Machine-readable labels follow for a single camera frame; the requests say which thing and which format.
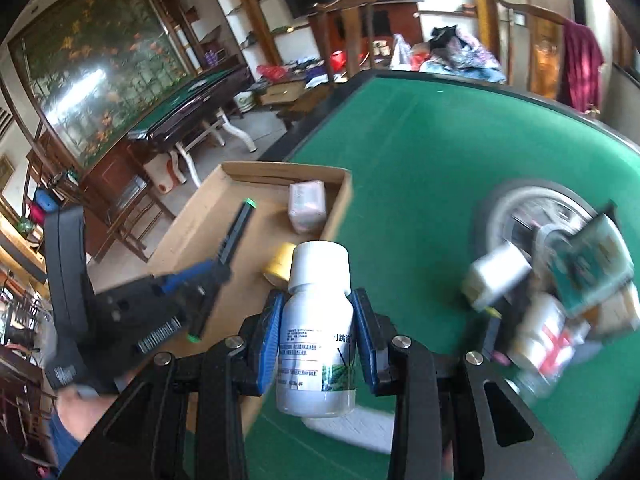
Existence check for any person's left forearm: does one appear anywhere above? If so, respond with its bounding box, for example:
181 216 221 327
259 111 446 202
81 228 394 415
50 385 133 461

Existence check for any wooden armchair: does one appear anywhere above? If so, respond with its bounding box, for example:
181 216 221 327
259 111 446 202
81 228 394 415
495 0 606 111

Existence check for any clear plastic packet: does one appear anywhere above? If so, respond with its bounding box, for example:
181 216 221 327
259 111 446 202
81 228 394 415
512 367 561 401

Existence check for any flower mural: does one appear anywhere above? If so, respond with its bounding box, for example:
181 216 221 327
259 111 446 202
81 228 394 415
7 0 193 171

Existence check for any wooden wall shelf unit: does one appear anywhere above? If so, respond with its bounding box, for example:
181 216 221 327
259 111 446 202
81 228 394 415
200 0 501 76

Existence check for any low wooden cabinet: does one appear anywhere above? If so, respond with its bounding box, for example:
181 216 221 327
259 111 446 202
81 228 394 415
260 77 331 107

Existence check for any white plastic bag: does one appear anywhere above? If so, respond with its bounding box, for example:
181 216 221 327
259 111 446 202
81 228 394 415
389 32 413 71

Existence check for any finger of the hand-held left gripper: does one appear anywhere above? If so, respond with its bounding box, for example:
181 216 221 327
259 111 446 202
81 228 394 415
150 261 232 298

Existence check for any dark wooden chair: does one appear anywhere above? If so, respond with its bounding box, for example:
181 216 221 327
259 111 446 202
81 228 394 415
82 145 176 261

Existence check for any dark red cloth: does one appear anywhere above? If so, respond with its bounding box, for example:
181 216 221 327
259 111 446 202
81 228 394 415
557 20 606 113

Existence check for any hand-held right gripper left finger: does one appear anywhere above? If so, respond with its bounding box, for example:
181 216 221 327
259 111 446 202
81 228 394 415
60 289 288 480

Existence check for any pile of clothes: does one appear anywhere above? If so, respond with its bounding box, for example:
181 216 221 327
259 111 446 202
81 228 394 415
420 24 506 83

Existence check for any white bottle green label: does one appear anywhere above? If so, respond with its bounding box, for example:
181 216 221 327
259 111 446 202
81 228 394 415
276 241 357 418

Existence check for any cardboard box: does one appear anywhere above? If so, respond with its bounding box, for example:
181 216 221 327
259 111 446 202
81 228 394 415
145 161 353 361

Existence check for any pink white medicine box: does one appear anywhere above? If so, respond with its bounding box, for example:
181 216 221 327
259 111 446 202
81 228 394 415
287 180 328 235

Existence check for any yellow tape roll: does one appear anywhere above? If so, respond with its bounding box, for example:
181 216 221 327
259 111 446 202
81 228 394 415
262 242 298 291

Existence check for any yellow cracker packet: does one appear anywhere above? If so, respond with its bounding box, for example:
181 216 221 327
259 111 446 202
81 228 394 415
585 285 640 336

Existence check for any white bottle red label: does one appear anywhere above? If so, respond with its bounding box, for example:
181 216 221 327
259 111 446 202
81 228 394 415
505 292 591 386

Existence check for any green top mahjong table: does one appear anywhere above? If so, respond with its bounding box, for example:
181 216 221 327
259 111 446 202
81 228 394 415
127 65 258 188

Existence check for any small white carton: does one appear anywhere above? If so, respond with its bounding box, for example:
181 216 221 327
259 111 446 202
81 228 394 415
460 240 533 313

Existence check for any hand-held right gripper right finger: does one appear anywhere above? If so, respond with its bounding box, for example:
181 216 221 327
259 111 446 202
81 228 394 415
347 289 576 480

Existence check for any round metal table panel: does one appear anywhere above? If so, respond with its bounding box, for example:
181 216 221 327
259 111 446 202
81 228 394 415
472 177 621 286

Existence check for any wooden bench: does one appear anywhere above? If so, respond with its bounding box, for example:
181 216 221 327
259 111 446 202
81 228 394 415
277 85 333 128

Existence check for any teal tissue pack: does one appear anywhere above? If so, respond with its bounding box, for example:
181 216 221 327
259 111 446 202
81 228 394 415
545 212 636 318

